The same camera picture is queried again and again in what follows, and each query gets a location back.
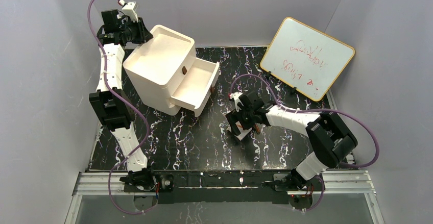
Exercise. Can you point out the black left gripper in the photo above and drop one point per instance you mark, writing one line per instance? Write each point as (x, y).
(142, 31)

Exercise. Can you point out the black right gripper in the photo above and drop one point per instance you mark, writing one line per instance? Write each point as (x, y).
(237, 119)

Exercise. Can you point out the white square makeup palette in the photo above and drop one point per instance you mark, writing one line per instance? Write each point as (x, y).
(239, 132)

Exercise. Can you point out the white drawer organizer box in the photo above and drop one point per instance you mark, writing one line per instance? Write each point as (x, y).
(155, 67)

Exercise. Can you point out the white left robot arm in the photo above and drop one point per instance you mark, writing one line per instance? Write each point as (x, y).
(110, 102)

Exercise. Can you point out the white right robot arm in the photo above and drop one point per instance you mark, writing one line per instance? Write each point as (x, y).
(329, 136)

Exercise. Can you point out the reddish brown makeup pencil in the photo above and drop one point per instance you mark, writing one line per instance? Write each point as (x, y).
(257, 128)

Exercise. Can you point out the yellow framed whiteboard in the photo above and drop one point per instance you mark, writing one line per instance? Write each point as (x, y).
(305, 58)

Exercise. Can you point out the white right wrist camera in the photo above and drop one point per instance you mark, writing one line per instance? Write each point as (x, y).
(235, 98)

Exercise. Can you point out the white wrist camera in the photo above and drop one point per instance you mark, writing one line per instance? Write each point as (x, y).
(235, 98)
(129, 9)

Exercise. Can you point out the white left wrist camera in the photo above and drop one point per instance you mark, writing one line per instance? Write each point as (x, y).
(129, 9)

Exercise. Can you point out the aluminium front mounting rail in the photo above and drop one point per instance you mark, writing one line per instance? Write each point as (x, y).
(103, 183)

